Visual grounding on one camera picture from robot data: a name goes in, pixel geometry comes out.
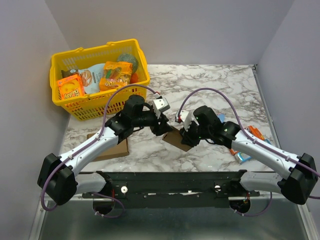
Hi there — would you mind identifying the orange small box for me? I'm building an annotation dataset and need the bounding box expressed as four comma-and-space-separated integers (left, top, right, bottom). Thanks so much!
229, 125, 265, 156

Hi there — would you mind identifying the brown cardboard box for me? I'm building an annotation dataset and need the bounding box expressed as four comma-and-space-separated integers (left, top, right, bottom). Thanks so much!
93, 139, 130, 162
162, 128, 192, 152

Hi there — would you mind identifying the orange snack box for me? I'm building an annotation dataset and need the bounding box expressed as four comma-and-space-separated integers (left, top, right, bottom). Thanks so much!
57, 74, 85, 100

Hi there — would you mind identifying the orange round fruit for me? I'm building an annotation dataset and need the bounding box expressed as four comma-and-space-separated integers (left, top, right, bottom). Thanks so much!
130, 72, 140, 84

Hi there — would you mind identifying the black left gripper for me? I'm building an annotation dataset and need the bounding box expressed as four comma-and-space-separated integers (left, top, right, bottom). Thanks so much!
132, 108, 174, 137

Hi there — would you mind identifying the yellow plastic shopping basket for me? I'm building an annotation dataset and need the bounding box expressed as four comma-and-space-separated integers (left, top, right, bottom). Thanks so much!
49, 38, 150, 121

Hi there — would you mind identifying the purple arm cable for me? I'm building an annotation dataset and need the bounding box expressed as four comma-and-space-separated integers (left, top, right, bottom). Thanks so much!
40, 84, 161, 219
178, 87, 320, 217

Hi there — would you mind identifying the light blue cassava chips bag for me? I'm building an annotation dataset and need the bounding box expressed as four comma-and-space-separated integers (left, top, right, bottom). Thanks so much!
77, 63, 105, 95

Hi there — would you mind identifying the black mounting base plate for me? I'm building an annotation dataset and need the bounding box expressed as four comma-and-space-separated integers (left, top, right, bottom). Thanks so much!
98, 170, 259, 209

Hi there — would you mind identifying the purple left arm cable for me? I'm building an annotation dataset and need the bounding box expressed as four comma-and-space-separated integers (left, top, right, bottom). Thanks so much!
40, 84, 161, 219

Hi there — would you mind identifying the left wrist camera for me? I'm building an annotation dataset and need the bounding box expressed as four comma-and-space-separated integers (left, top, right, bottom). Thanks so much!
152, 98, 171, 119

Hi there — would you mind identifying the grey green round sponge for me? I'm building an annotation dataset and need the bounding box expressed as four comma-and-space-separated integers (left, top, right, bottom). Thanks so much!
117, 53, 139, 73

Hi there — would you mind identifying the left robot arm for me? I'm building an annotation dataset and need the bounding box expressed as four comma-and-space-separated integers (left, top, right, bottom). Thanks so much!
37, 94, 172, 206

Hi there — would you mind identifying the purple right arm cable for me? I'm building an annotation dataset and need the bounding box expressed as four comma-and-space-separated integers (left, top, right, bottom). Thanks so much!
178, 87, 320, 217

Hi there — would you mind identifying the light blue mint pack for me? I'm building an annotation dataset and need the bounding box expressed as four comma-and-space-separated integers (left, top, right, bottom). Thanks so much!
236, 138, 271, 164

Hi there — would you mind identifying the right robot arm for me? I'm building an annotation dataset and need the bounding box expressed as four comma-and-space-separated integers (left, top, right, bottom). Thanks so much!
175, 105, 318, 205

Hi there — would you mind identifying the dark brown snack packet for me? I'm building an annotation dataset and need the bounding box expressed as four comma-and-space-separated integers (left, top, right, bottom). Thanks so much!
61, 69, 79, 79

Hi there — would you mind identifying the folded brown cardboard box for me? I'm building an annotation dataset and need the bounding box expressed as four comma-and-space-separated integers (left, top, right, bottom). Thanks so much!
93, 139, 130, 162

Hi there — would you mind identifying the blue small box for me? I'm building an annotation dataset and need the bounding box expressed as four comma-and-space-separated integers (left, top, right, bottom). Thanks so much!
217, 113, 225, 123

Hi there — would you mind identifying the yellow mango gummy bag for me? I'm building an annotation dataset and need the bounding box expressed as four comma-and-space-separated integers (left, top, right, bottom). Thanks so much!
99, 61, 133, 92

